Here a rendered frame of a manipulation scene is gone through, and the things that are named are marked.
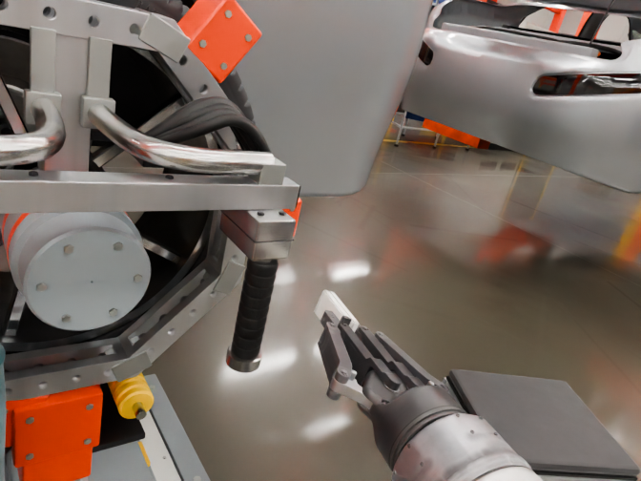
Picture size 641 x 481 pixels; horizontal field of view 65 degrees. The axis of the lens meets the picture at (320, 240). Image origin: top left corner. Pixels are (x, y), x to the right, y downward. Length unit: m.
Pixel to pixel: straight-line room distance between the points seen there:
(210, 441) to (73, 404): 0.79
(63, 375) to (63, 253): 0.31
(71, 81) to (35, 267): 0.22
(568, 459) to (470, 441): 1.09
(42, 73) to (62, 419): 0.50
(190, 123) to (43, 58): 0.17
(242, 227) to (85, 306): 0.19
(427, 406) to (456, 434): 0.04
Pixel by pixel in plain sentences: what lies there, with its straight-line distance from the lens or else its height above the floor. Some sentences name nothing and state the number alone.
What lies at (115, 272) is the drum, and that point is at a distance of 0.60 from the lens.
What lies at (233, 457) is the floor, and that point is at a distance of 1.58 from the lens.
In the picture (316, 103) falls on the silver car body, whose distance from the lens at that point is 1.26.
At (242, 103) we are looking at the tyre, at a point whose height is 1.02.
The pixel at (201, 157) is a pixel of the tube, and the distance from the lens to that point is 0.53.
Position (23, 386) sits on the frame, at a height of 0.61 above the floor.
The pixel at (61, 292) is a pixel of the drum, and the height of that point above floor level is 0.84.
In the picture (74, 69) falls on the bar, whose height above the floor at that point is 1.05.
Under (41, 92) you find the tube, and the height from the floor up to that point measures 1.02.
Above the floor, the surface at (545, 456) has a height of 0.34.
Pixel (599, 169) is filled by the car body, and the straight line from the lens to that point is 2.93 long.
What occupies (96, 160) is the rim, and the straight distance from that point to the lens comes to 0.81.
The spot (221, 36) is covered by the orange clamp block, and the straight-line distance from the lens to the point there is 0.72.
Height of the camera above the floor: 1.15
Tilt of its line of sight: 22 degrees down
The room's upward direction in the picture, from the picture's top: 14 degrees clockwise
